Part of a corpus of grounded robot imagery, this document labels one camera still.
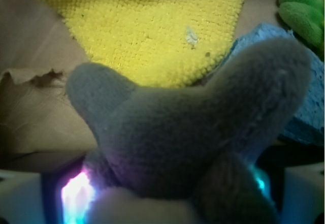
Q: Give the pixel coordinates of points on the blue sponge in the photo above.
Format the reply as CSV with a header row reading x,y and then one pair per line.
x,y
307,125

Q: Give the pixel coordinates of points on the green fuzzy plush toy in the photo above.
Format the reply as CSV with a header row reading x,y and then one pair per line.
x,y
306,19

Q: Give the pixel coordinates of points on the brown paper bag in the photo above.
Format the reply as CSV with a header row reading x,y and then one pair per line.
x,y
37,54

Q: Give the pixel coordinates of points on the yellow microfiber cloth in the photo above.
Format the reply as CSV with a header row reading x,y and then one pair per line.
x,y
160,43

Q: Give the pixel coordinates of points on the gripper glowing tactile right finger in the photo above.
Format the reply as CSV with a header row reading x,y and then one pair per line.
x,y
303,194

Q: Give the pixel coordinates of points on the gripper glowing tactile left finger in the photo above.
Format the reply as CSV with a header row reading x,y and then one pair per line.
x,y
59,193

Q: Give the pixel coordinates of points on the gray plush mouse toy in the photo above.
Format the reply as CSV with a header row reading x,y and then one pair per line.
x,y
186,155

